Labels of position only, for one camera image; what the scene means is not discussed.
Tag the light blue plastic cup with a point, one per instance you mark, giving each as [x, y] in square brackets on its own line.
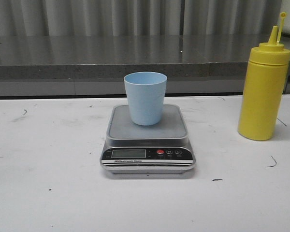
[145, 94]

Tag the yellow squeeze bottle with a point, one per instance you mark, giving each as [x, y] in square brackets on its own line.
[264, 84]

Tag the silver electronic kitchen scale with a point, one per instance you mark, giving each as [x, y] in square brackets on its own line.
[163, 148]

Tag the grey stone counter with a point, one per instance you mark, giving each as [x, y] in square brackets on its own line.
[80, 66]

